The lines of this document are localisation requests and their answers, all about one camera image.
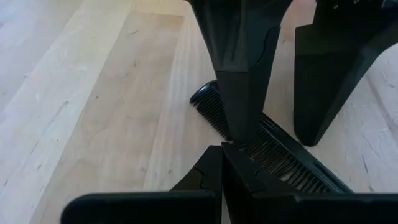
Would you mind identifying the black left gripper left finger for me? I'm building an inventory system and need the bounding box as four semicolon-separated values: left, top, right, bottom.
169;145;223;224

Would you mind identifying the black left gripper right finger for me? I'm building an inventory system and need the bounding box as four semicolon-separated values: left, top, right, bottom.
221;141;299;224

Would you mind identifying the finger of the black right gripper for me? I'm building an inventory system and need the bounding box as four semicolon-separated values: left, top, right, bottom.
186;0;293;146
294;0;398;147

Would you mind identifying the black pocket comb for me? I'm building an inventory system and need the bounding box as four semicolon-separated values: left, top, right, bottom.
189;80;354;194

